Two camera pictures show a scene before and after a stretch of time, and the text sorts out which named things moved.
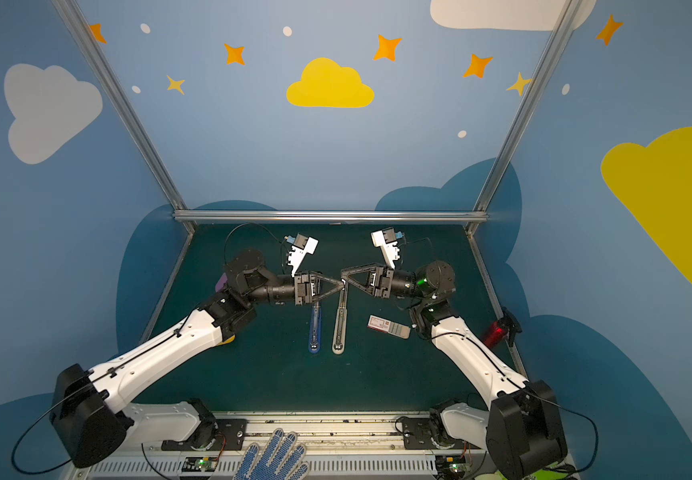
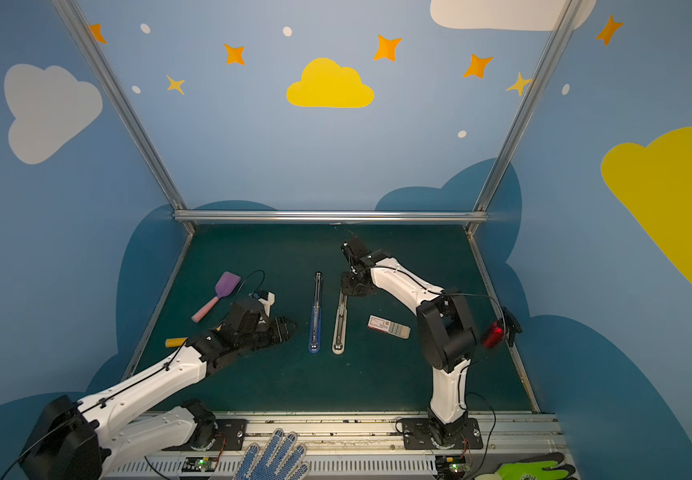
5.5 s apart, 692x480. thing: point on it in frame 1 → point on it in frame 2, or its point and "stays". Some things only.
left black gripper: (307, 288) → (271, 330)
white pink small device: (384, 325) stays
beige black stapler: (339, 343) stays
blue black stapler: (315, 336) stays
